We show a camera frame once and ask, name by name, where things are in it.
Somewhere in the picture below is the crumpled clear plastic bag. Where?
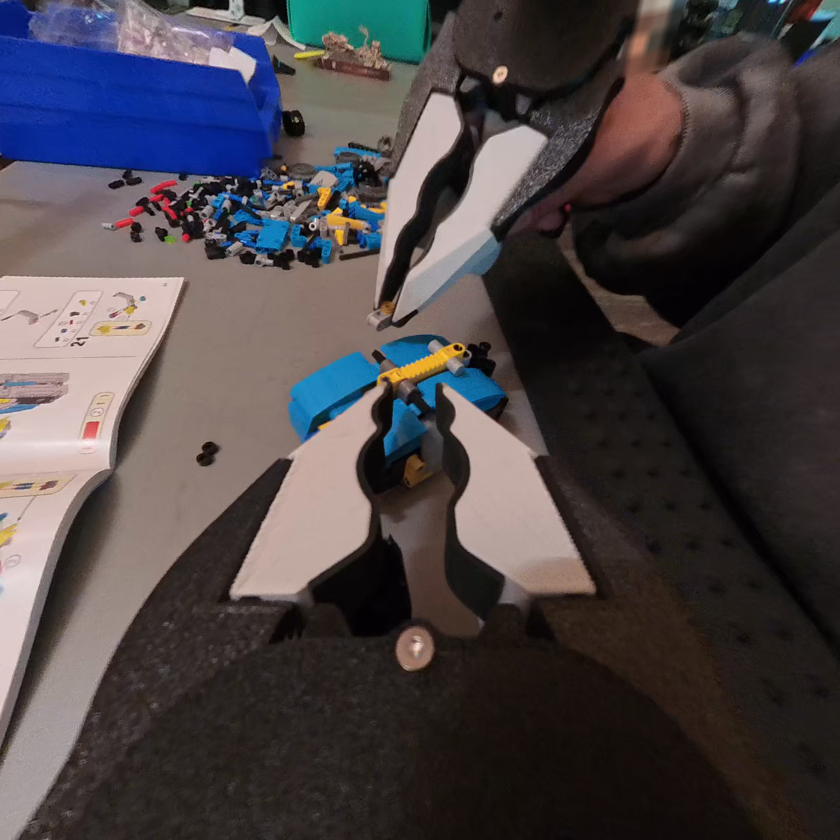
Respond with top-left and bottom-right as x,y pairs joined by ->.
29,0 -> 258,84

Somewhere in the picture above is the blue storage bin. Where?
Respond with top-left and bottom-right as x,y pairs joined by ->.
0,0 -> 284,180

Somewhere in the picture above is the grey desk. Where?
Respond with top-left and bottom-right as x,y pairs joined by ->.
0,26 -> 572,840

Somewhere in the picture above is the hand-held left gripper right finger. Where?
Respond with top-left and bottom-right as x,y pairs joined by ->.
433,382 -> 598,622

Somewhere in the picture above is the pile of small brick parts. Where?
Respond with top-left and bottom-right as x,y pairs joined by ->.
101,138 -> 395,272

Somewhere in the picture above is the brown model on base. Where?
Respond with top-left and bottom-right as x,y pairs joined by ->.
313,29 -> 393,81

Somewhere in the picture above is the open instruction booklet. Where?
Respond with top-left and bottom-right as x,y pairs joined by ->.
0,274 -> 186,744

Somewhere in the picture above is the blue brick toy car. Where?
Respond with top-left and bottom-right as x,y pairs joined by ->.
289,333 -> 510,491

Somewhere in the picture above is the dark dotted cloth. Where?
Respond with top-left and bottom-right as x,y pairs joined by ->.
486,197 -> 840,840

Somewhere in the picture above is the person's right forearm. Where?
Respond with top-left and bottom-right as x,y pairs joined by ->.
571,29 -> 840,329

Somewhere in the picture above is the person's right hand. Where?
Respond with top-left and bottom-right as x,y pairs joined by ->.
525,73 -> 686,237

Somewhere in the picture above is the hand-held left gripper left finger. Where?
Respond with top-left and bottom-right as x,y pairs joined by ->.
230,382 -> 395,605

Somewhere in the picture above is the teal storage bin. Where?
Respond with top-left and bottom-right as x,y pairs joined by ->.
287,0 -> 433,65

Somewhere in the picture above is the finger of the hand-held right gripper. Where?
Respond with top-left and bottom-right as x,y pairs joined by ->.
374,91 -> 475,316
390,123 -> 551,328

